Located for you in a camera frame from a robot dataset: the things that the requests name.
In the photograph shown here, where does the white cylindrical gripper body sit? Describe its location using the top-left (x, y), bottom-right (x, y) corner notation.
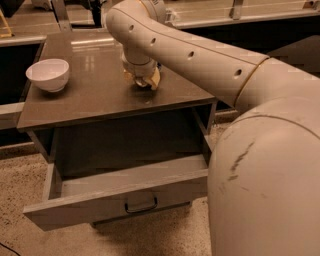
top-left (122, 47), bottom-right (158, 79)

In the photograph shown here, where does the blue pepsi can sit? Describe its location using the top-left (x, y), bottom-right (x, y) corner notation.
top-left (134, 77), bottom-right (148, 88)

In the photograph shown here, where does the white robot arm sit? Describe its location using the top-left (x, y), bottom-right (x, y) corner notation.
top-left (106, 0), bottom-right (320, 256)

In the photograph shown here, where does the grey cabinet with glossy top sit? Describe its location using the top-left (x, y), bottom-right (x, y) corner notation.
top-left (17, 30), bottom-right (218, 164)

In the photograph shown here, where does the open grey top drawer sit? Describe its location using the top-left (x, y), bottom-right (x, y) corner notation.
top-left (23, 134), bottom-right (218, 232)

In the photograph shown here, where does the white ceramic bowl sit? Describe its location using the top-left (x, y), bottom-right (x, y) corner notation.
top-left (26, 59), bottom-right (70, 92)

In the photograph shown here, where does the yellow object at left edge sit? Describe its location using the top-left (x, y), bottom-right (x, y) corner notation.
top-left (0, 9), bottom-right (13, 38)

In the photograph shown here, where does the dark round side table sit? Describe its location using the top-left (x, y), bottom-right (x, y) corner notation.
top-left (268, 35), bottom-right (320, 78)

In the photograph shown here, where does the black drawer handle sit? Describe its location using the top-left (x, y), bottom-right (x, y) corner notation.
top-left (124, 197), bottom-right (158, 214)

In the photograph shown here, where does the black cable on floor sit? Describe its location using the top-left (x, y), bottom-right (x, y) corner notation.
top-left (0, 242), bottom-right (22, 256)

